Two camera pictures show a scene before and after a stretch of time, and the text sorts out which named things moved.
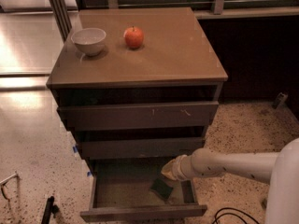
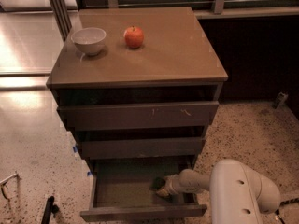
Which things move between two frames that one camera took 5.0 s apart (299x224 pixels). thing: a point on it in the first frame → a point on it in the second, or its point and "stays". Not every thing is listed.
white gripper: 178,169 → 172,185
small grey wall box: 280,101 stays
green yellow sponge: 161,188 stays
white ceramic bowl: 90,40 stays
